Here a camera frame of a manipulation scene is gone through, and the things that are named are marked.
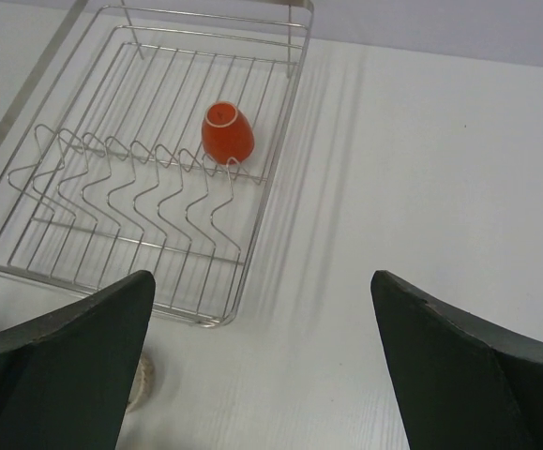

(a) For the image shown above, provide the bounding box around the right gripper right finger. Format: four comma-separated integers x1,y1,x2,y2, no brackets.
370,270,543,449

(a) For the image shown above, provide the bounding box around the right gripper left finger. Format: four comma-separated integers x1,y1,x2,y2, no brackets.
0,270,156,449

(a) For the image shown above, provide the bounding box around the small orange cup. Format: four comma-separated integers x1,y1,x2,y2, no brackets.
201,101,255,165

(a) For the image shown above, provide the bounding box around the beige speckled cup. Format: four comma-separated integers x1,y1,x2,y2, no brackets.
126,352,155,413

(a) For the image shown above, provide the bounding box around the metal wire dish rack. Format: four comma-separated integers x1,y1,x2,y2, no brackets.
0,1,314,328

